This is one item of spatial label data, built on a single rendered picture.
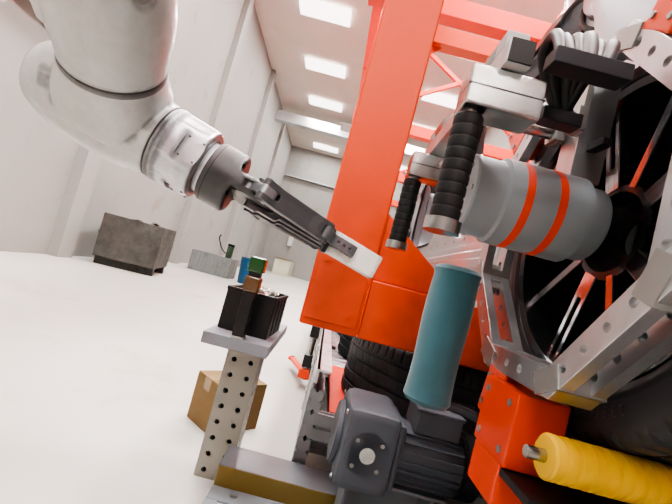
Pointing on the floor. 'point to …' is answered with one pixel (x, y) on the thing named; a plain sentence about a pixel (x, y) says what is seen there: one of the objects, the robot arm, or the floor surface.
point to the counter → (283, 267)
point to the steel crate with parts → (133, 245)
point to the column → (229, 410)
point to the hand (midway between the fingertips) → (352, 254)
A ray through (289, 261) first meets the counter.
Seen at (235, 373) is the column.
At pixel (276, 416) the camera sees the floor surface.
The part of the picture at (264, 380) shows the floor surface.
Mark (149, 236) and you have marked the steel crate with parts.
